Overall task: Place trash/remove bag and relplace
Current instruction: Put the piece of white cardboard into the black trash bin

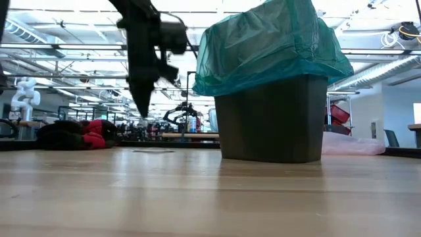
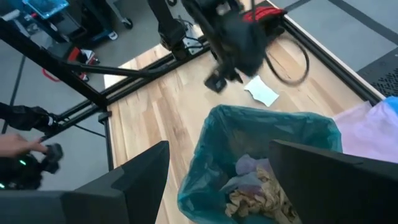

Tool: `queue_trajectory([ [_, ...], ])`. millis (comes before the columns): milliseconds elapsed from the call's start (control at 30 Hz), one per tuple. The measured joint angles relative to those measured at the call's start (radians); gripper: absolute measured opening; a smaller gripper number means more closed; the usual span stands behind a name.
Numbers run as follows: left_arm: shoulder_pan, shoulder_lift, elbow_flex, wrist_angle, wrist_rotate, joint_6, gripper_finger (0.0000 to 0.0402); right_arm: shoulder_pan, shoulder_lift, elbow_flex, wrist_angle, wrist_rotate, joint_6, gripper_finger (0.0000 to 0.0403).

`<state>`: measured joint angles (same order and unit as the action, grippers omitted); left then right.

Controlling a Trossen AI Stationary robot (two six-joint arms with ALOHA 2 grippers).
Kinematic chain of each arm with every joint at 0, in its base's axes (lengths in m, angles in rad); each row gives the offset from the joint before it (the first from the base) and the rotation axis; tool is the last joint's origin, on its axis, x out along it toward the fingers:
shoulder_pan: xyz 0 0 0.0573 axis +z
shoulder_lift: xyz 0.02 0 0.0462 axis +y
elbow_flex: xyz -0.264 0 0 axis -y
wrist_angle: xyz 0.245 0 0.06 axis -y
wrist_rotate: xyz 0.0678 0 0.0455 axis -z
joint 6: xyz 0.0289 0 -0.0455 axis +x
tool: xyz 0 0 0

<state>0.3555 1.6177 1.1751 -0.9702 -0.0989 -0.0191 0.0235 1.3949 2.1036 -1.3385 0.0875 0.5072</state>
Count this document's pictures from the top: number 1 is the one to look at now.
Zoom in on black workstation frames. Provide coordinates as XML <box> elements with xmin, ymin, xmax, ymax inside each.
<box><xmin>58</xmin><ymin>105</ymin><xmax>116</xmax><ymax>123</ymax></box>

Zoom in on tilted red storage bin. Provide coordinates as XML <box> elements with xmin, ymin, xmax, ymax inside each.
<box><xmin>327</xmin><ymin>104</ymin><xmax>351</xmax><ymax>124</ymax></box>

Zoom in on black ceiling cable reel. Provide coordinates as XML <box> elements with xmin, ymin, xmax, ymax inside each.
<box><xmin>381</xmin><ymin>21</ymin><xmax>421</xmax><ymax>45</ymax></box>

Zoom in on teal plastic trash bag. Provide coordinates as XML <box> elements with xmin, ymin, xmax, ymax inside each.
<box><xmin>192</xmin><ymin>0</ymin><xmax>355</xmax><ymax>98</ymax></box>

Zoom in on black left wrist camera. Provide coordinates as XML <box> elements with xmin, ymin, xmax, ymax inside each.
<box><xmin>159</xmin><ymin>20</ymin><xmax>189</xmax><ymax>56</ymax></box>

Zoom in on metal shelf rack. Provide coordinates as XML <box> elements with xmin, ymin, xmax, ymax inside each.
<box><xmin>326</xmin><ymin>91</ymin><xmax>360</xmax><ymax>136</ymax></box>

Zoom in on black arm base cable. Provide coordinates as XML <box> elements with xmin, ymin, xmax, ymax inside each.
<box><xmin>0</xmin><ymin>118</ymin><xmax>20</xmax><ymax>140</ymax></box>

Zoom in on black aluminium table frame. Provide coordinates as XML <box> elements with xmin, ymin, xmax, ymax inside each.
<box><xmin>0</xmin><ymin>140</ymin><xmax>421</xmax><ymax>158</ymax></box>

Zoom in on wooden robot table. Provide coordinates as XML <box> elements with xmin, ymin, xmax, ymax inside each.
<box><xmin>12</xmin><ymin>120</ymin><xmax>43</xmax><ymax>130</ymax></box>

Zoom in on pink plastic trash bag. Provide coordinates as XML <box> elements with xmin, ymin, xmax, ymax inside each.
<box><xmin>321</xmin><ymin>131</ymin><xmax>386</xmax><ymax>156</ymax></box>

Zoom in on grey plastic trash bin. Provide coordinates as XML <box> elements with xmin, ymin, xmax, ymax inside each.
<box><xmin>214</xmin><ymin>74</ymin><xmax>329</xmax><ymax>165</ymax></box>

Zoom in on wooden background table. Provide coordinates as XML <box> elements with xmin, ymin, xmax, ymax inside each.
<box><xmin>161</xmin><ymin>132</ymin><xmax>220</xmax><ymax>140</ymax></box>

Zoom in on dark storage bin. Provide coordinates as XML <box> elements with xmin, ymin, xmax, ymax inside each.
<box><xmin>324</xmin><ymin>121</ymin><xmax>352</xmax><ymax>136</ymax></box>

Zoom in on wooden desk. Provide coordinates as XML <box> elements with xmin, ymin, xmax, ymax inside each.
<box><xmin>407</xmin><ymin>123</ymin><xmax>421</xmax><ymax>149</ymax></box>

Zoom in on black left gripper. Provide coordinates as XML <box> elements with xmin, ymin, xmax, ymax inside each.
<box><xmin>126</xmin><ymin>16</ymin><xmax>180</xmax><ymax>118</ymax></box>

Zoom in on red and black cloth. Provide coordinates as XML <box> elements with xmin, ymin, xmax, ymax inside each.
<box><xmin>35</xmin><ymin>118</ymin><xmax>120</xmax><ymax>151</ymax></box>

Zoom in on teal chair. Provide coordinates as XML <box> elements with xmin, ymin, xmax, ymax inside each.
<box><xmin>384</xmin><ymin>129</ymin><xmax>401</xmax><ymax>149</ymax></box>

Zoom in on black gantry frame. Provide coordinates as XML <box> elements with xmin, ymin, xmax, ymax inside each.
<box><xmin>186</xmin><ymin>70</ymin><xmax>216</xmax><ymax>134</ymax></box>

